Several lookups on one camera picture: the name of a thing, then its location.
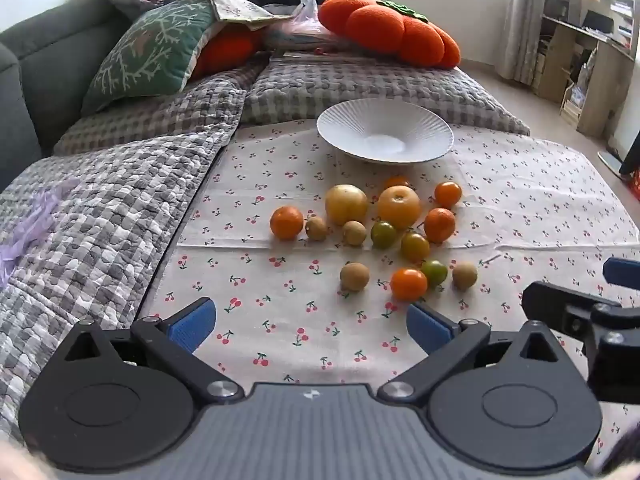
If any white ribbed plate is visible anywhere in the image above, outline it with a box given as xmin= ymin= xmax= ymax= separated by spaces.
xmin=316 ymin=99 xmax=455 ymax=164

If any green branch pattern pillow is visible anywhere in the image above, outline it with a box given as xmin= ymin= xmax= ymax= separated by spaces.
xmin=80 ymin=0 xmax=223 ymax=116

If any brown longan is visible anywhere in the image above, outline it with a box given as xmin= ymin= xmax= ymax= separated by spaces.
xmin=342 ymin=220 xmax=368 ymax=247
xmin=305 ymin=215 xmax=329 ymax=241
xmin=340 ymin=262 xmax=371 ymax=292
xmin=452 ymin=262 xmax=479 ymax=291

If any cherry print cloth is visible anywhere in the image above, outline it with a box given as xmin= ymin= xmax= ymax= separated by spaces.
xmin=135 ymin=120 xmax=640 ymax=480

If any grey checked quilted blanket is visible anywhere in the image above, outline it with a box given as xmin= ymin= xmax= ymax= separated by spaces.
xmin=0 ymin=52 xmax=531 ymax=441

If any large yellow-orange citrus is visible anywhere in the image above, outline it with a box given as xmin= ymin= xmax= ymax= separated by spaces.
xmin=377 ymin=185 xmax=421 ymax=229

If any orange tangerine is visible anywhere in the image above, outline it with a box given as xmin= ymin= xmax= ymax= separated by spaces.
xmin=270 ymin=205 xmax=305 ymax=240
xmin=423 ymin=207 xmax=457 ymax=243

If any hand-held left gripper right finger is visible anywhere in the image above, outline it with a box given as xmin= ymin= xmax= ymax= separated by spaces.
xmin=377 ymin=301 xmax=563 ymax=406

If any grey sofa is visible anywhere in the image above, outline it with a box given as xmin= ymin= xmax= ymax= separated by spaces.
xmin=0 ymin=4 xmax=132 ymax=193

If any thin magazine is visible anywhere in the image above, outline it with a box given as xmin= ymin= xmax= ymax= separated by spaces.
xmin=270 ymin=49 xmax=366 ymax=66

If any beige floral cloth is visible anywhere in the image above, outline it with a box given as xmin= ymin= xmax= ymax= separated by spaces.
xmin=177 ymin=0 xmax=296 ymax=26

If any light green cherry tomato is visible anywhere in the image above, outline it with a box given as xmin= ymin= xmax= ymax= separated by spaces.
xmin=421 ymin=259 xmax=448 ymax=288

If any wooden shelf unit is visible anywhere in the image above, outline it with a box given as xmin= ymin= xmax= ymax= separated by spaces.
xmin=532 ymin=0 xmax=640 ymax=138

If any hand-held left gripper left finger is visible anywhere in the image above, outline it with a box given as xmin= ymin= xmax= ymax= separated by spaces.
xmin=62 ymin=296 xmax=242 ymax=406

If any pink plastic bag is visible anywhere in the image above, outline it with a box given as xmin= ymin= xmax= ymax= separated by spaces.
xmin=262 ymin=0 xmax=353 ymax=52

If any orange persimmon plush cushion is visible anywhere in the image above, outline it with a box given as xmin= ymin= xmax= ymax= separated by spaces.
xmin=318 ymin=0 xmax=462 ymax=69

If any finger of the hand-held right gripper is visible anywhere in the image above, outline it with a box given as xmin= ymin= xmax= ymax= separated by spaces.
xmin=602 ymin=256 xmax=640 ymax=286
xmin=521 ymin=280 xmax=640 ymax=403

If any beige curtain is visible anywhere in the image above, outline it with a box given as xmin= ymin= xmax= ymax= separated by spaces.
xmin=500 ymin=0 xmax=557 ymax=86

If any yellow-orange cherry tomato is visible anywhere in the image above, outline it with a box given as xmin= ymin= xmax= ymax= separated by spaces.
xmin=400 ymin=232 xmax=431 ymax=263

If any dark green cherry tomato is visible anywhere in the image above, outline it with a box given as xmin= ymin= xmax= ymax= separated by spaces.
xmin=370 ymin=221 xmax=399 ymax=249

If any yellow pear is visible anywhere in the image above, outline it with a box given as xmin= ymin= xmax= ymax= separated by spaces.
xmin=325 ymin=184 xmax=369 ymax=226

